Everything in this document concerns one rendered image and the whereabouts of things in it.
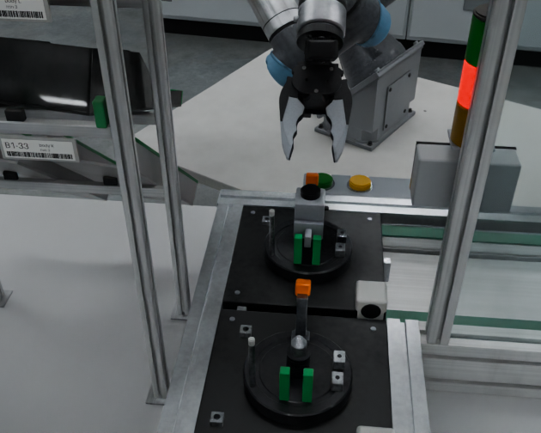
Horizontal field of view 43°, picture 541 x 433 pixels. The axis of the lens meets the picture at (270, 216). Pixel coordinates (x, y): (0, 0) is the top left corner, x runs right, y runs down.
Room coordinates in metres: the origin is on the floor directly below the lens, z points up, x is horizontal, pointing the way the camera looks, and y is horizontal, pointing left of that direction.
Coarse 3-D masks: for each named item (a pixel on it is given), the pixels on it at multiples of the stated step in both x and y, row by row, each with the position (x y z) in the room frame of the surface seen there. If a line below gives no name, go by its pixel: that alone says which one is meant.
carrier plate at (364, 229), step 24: (240, 216) 0.93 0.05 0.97; (288, 216) 0.93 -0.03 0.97; (336, 216) 0.93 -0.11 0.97; (360, 216) 0.93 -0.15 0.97; (240, 240) 0.86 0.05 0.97; (360, 240) 0.86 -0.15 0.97; (240, 264) 0.80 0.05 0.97; (264, 264) 0.80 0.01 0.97; (360, 264) 0.80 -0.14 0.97; (240, 288) 0.75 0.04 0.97; (264, 288) 0.75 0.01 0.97; (288, 288) 0.75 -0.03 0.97; (312, 288) 0.75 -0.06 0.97; (336, 288) 0.75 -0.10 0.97; (288, 312) 0.71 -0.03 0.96; (312, 312) 0.71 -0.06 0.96; (336, 312) 0.71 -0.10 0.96
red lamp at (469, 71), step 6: (468, 66) 0.69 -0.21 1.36; (462, 72) 0.70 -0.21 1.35; (468, 72) 0.68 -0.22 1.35; (474, 72) 0.68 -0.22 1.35; (462, 78) 0.69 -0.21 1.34; (468, 78) 0.68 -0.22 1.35; (474, 78) 0.68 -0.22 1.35; (462, 84) 0.69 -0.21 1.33; (468, 84) 0.68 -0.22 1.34; (462, 90) 0.69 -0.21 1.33; (468, 90) 0.68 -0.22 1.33; (462, 96) 0.69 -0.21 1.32; (468, 96) 0.68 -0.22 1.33; (462, 102) 0.68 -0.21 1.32; (468, 102) 0.68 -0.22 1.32; (468, 108) 0.68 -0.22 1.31
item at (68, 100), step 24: (0, 48) 0.73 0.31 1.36; (24, 48) 0.72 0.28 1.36; (48, 48) 0.71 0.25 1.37; (72, 48) 0.71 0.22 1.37; (96, 48) 0.71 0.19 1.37; (0, 72) 0.72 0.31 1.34; (24, 72) 0.71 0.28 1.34; (48, 72) 0.70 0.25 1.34; (72, 72) 0.70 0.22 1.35; (96, 72) 0.70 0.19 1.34; (144, 72) 0.81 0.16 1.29; (0, 96) 0.70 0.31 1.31; (24, 96) 0.70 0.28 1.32; (48, 96) 0.69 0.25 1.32; (72, 96) 0.69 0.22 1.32; (144, 96) 0.81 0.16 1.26
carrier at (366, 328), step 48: (288, 336) 0.63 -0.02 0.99; (336, 336) 0.65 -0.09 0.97; (384, 336) 0.65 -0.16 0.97; (240, 384) 0.57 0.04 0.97; (288, 384) 0.53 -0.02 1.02; (336, 384) 0.54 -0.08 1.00; (384, 384) 0.57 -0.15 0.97; (240, 432) 0.50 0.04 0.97; (288, 432) 0.50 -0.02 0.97; (336, 432) 0.50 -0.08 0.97; (384, 432) 0.48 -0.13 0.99
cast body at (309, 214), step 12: (300, 192) 0.83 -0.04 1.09; (312, 192) 0.82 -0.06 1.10; (324, 192) 0.84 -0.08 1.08; (300, 204) 0.81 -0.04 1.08; (312, 204) 0.81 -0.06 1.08; (324, 204) 0.81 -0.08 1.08; (300, 216) 0.81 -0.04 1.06; (312, 216) 0.80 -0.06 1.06; (300, 228) 0.80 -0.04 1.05; (312, 228) 0.80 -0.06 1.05
